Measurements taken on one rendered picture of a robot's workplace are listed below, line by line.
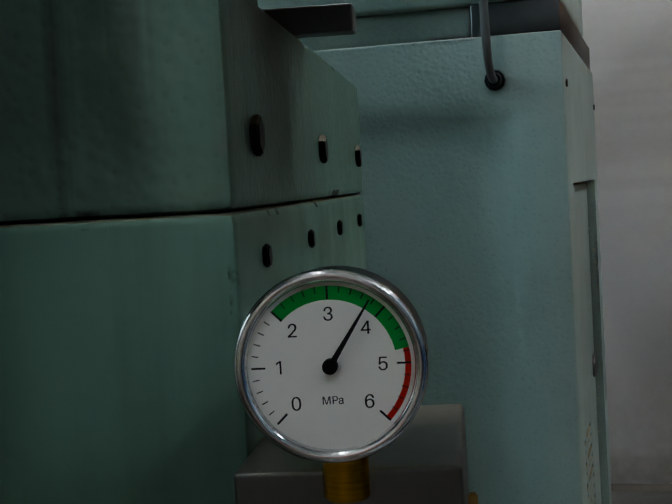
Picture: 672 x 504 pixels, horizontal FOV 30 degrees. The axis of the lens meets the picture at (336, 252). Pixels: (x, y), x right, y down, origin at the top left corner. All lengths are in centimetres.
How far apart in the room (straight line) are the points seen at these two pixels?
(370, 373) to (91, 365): 13
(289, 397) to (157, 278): 9
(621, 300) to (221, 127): 243
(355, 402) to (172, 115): 14
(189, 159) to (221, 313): 6
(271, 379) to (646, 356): 250
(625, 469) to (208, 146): 251
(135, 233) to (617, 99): 242
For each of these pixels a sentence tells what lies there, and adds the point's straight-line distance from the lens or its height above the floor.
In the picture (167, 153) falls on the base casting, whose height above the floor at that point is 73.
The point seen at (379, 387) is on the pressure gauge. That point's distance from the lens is 40.
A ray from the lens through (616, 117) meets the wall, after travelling 285.
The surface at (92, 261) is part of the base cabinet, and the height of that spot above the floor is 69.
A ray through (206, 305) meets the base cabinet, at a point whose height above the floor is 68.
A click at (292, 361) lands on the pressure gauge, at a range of 41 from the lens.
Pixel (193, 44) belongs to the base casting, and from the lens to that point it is 47.
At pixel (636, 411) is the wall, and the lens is 290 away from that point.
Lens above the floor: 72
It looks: 3 degrees down
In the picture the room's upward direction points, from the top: 3 degrees counter-clockwise
